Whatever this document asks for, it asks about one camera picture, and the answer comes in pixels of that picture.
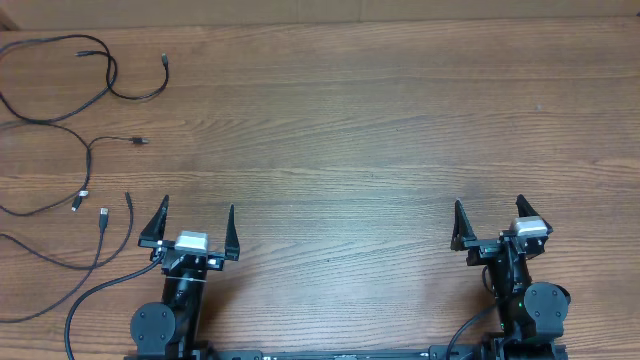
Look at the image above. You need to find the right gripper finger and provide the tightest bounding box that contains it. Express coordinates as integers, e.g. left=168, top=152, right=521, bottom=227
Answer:
left=450, top=199, right=478, bottom=251
left=516, top=194, right=538, bottom=217

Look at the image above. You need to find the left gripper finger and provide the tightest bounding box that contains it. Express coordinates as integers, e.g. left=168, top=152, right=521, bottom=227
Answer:
left=138, top=195, right=169, bottom=248
left=224, top=205, right=240, bottom=261

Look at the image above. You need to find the black usb cable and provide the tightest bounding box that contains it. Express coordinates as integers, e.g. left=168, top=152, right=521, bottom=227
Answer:
left=0, top=191, right=135, bottom=324
left=0, top=33, right=170, bottom=125
left=0, top=121, right=150, bottom=218

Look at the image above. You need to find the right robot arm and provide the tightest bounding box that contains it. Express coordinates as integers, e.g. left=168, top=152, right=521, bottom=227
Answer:
left=445, top=195, right=571, bottom=360

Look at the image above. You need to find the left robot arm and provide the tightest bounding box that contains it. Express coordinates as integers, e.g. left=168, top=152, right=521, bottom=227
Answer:
left=130, top=197, right=240, bottom=359

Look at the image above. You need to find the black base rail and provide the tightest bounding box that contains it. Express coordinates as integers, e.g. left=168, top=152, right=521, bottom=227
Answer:
left=124, top=345, right=569, bottom=360

